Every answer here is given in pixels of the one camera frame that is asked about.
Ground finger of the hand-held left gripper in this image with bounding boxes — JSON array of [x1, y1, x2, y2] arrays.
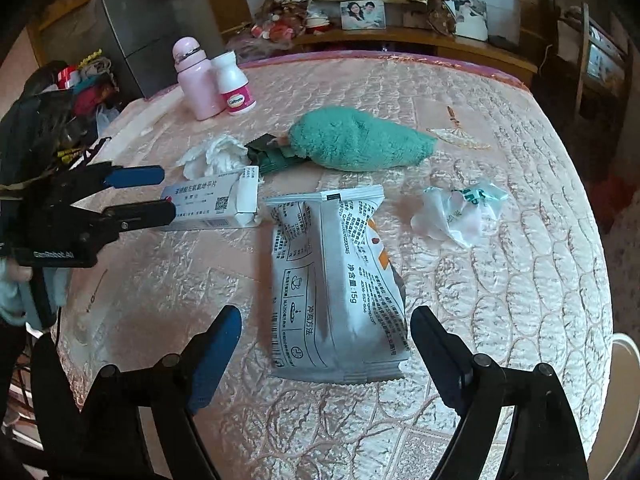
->
[[97, 200, 177, 233], [75, 162, 166, 188]]

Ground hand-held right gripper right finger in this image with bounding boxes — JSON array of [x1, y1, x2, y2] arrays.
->
[[409, 305, 591, 480]]

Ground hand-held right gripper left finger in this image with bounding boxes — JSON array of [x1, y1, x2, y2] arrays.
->
[[70, 305, 243, 480]]

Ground white medicine box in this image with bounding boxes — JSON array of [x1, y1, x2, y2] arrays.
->
[[160, 166, 263, 232]]

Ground white tissue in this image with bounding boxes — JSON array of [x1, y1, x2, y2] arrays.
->
[[176, 134, 251, 181]]

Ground white printed snack packet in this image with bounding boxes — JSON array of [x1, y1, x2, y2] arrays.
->
[[262, 184, 412, 385]]

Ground dark green packet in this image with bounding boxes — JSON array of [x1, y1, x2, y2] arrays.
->
[[245, 133, 301, 176]]

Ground white green plastic bag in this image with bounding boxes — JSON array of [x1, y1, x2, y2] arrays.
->
[[410, 182, 510, 248]]

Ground white plastic bin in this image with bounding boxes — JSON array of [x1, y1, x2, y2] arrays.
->
[[611, 332, 640, 396]]

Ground teal fluffy cloth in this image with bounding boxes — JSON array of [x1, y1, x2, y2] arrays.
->
[[285, 108, 437, 171]]

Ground person's left forearm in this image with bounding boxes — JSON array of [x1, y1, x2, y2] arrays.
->
[[0, 257, 33, 326]]

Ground pink quilted bed cover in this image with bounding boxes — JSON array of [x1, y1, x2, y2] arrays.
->
[[50, 52, 616, 480]]

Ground pile of clothes and bags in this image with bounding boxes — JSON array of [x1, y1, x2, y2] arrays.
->
[[0, 50, 123, 181]]

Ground pink insulated bottle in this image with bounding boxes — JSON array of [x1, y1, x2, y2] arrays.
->
[[172, 36, 226, 122]]

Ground white supplement bottle pink label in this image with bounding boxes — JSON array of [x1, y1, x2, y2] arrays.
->
[[211, 51, 257, 117]]

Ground grey refrigerator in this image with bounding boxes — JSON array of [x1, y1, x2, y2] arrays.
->
[[97, 0, 226, 101]]

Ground pile of red knick-knacks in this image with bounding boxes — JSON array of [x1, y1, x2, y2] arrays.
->
[[250, 0, 333, 43]]

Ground framed couple photo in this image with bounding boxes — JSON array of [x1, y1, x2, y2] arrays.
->
[[341, 0, 387, 31]]

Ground wooden cabinet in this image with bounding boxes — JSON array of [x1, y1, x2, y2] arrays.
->
[[220, 25, 538, 88]]

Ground wooden chair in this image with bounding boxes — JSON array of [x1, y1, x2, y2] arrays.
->
[[555, 5, 631, 121]]

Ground wedding photo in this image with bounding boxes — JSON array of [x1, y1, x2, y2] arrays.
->
[[452, 0, 488, 42]]

